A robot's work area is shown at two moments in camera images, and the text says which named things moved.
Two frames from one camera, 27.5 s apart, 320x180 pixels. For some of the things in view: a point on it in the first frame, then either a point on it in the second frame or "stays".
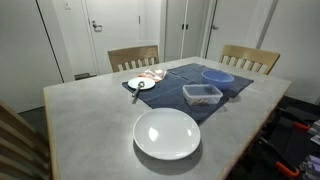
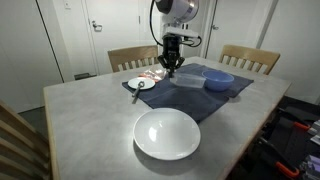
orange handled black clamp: [281, 161] stays
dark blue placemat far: [192, 74] stays
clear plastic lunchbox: [202, 94] to [188, 80]
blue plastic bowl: [218, 78] stays
